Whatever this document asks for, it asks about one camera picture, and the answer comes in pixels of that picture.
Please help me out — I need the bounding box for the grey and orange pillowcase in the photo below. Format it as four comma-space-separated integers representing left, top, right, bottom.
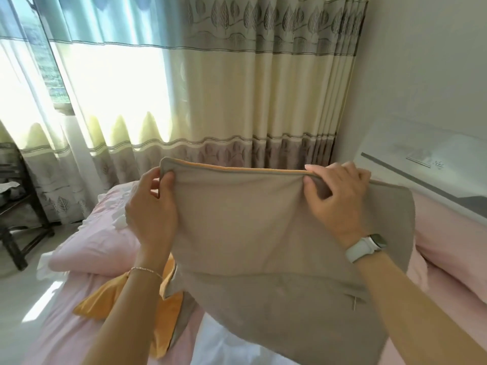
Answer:
72, 258, 198, 360
159, 157, 416, 365

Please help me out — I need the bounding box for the person's right hand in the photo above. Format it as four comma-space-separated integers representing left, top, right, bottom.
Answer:
303, 161, 375, 249

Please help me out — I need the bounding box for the white pillow insert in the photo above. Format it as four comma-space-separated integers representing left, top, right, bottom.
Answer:
192, 311, 274, 365

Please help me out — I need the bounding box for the window with grey frame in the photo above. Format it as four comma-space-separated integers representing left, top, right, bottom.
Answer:
11, 0, 74, 113

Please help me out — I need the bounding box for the pink ruffled duvet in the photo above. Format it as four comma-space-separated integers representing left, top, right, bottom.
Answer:
36, 181, 180, 280

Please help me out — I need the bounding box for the person's left hand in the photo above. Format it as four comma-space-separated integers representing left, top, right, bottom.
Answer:
124, 167, 180, 263

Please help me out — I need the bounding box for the person's left forearm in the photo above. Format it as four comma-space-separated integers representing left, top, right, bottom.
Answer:
82, 268, 164, 365

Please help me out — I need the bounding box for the pink bed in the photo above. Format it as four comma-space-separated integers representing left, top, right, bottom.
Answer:
22, 182, 487, 365

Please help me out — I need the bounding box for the beige headboard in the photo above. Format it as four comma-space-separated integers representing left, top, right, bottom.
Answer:
354, 117, 487, 225

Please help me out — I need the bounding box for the thin gold bracelet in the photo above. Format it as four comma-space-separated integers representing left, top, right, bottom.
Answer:
129, 266, 164, 280

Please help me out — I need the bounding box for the white smartwatch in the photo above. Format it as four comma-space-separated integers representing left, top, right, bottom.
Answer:
345, 233, 388, 264

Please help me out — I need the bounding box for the beige leaf print curtain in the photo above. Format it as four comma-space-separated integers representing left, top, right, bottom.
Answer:
0, 0, 370, 225

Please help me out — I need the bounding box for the person's right forearm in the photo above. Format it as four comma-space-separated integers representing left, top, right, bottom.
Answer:
354, 252, 487, 365

